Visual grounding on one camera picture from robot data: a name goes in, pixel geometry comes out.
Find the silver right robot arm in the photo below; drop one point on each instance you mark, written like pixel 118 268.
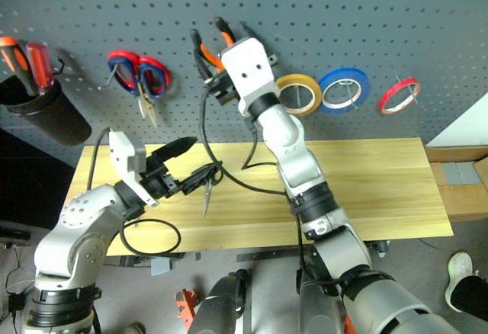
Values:
pixel 301 158

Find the dark rounded robot leg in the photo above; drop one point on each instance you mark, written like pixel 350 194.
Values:
pixel 320 307
pixel 221 303

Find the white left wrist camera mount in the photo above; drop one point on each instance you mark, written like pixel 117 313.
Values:
pixel 124 158

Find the grey metal pegboard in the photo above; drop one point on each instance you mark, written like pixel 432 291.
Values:
pixel 343 25

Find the blue tape roll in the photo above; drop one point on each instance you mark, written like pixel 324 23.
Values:
pixel 343 72

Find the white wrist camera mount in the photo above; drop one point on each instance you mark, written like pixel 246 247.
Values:
pixel 124 158
pixel 248 78

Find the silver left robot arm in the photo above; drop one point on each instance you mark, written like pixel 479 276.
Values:
pixel 80 231

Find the yellow tape roll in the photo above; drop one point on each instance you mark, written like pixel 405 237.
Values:
pixel 301 78

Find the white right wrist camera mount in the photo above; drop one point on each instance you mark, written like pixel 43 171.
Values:
pixel 248 78

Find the black cylindrical tool cup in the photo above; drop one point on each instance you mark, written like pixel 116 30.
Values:
pixel 57 120

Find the white shoe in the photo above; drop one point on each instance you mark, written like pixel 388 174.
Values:
pixel 459 273

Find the black trouser leg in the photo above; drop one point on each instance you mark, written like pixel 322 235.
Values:
pixel 472 296

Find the black table frame bar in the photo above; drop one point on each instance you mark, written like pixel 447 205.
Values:
pixel 270 254

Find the silver pegboard hook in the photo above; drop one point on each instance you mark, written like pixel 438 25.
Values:
pixel 108 78
pixel 409 92
pixel 299 97
pixel 352 94

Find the orange object on floor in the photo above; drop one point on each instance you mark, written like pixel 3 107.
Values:
pixel 186 307

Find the small grey block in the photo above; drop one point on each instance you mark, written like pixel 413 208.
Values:
pixel 161 267

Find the red tape roll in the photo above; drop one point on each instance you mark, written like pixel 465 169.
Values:
pixel 396 87

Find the brown cardboard box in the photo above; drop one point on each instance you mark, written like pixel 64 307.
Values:
pixel 461 200

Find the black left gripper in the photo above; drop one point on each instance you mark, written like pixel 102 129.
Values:
pixel 160 179

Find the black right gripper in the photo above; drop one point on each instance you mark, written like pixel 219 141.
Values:
pixel 223 90

